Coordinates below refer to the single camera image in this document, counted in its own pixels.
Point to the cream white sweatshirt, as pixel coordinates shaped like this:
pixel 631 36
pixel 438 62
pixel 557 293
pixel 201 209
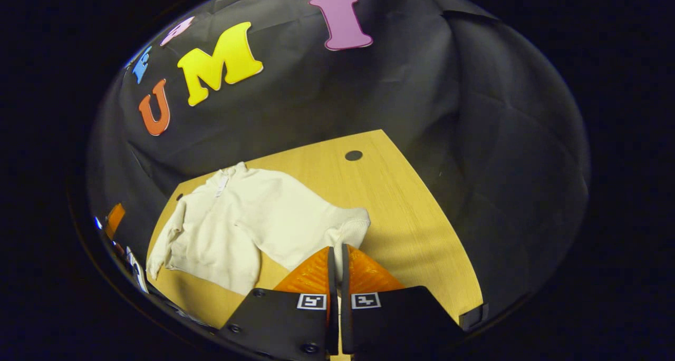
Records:
pixel 237 218

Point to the black table corner bracket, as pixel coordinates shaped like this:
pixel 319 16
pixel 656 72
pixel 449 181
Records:
pixel 473 317

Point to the black backdrop cloth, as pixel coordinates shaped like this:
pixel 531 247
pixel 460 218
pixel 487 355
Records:
pixel 422 87

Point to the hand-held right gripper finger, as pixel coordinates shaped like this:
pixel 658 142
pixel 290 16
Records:
pixel 333 319
pixel 346 319

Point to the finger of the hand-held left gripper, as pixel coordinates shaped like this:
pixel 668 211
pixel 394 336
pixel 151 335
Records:
pixel 115 218

